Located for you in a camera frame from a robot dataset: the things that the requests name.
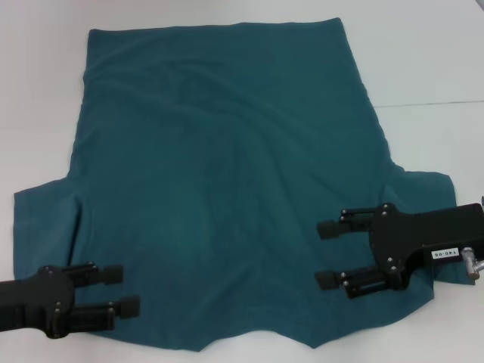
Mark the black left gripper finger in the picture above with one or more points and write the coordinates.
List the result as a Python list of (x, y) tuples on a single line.
[(128, 307), (111, 275)]

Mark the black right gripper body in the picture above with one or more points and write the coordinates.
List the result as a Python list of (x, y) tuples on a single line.
[(416, 234)]

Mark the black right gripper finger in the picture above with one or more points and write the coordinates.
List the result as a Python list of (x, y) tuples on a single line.
[(329, 280), (331, 229)]

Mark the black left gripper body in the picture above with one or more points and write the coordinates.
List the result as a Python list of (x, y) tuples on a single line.
[(41, 298)]

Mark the blue shirt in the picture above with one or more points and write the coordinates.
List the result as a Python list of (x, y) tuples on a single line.
[(227, 151)]

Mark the silver right elbow connector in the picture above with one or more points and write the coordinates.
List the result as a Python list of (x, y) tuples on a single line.
[(469, 261)]

